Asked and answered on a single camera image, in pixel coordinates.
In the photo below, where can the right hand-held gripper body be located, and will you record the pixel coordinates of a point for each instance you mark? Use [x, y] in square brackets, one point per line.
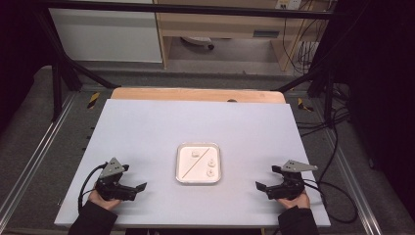
[290, 187]

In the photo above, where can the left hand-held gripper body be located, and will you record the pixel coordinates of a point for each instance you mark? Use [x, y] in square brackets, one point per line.
[112, 169]

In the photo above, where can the square white metal-rimmed tray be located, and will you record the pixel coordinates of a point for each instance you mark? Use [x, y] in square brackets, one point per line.
[187, 160]

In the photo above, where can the thin wooden skewer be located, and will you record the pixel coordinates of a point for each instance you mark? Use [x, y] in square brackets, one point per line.
[195, 163]

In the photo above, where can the person's right hand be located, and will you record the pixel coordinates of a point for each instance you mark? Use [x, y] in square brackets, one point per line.
[298, 202]

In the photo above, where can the person's left hand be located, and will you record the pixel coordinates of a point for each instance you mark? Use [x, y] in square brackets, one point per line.
[104, 203]

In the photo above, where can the yellow black tape mark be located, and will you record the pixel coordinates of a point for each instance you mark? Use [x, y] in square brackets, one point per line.
[93, 100]

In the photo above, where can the wooden table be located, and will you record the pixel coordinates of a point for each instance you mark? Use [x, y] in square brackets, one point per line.
[195, 94]

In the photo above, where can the white cabinet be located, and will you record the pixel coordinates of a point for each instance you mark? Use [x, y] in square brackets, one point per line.
[104, 36]

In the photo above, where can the black curtain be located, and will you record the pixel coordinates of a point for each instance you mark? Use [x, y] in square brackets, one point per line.
[19, 49]
[381, 81]

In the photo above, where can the office chair base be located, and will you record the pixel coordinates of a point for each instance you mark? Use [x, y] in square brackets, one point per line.
[199, 40]

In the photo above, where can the light wooden desk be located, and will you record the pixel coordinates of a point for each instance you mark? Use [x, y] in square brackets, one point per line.
[212, 26]

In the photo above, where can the white power strip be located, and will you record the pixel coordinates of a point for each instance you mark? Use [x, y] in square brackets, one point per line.
[288, 4]

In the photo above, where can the aluminium floor rail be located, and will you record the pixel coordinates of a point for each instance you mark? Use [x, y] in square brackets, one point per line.
[39, 153]
[355, 186]

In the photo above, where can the black metal frame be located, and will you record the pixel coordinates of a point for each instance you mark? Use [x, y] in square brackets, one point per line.
[182, 9]

